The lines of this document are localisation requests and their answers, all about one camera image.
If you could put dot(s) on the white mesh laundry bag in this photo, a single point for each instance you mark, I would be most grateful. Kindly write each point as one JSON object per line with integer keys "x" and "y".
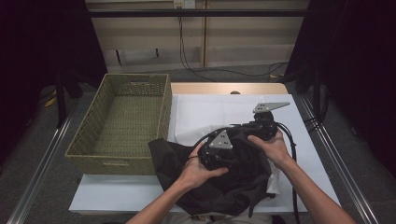
{"x": 193, "y": 135}

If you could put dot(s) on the dark cloth garment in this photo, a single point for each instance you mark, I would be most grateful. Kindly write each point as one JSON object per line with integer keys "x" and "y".
{"x": 243, "y": 186}

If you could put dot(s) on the green woven basket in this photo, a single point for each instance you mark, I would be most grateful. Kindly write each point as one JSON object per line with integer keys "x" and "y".
{"x": 124, "y": 124}

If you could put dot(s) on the person's right hand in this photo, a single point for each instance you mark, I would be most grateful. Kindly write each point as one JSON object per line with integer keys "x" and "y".
{"x": 274, "y": 149}

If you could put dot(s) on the black metal stand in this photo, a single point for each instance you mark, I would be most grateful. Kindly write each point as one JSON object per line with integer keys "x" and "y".
{"x": 60, "y": 99}

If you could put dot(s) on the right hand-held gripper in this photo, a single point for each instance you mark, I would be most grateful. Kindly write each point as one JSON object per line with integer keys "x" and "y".
{"x": 264, "y": 124}

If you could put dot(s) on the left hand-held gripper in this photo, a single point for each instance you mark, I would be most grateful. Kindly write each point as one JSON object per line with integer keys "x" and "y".
{"x": 218, "y": 146}

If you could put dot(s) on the person's left hand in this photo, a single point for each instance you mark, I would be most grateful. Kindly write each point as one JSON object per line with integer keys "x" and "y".
{"x": 199, "y": 174}

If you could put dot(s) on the white wall socket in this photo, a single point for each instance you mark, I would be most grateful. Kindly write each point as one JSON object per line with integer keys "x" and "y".
{"x": 184, "y": 3}

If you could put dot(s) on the metal floor rail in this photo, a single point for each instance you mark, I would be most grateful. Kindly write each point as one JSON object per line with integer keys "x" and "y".
{"x": 339, "y": 168}
{"x": 40, "y": 165}

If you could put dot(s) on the white table mat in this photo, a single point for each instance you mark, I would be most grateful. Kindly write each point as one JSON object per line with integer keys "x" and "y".
{"x": 199, "y": 109}

